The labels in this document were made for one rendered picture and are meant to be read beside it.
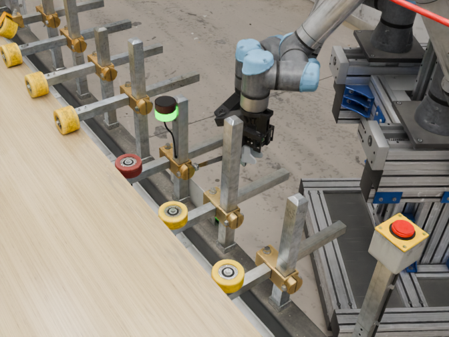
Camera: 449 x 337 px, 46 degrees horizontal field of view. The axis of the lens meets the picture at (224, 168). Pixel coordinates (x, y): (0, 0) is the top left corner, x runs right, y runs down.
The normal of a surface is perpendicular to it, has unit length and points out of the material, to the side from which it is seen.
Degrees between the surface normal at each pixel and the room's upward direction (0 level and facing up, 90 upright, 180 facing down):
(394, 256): 90
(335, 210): 0
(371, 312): 90
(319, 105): 0
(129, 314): 0
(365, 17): 90
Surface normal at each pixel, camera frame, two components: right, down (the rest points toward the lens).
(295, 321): 0.04, -0.76
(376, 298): -0.80, 0.36
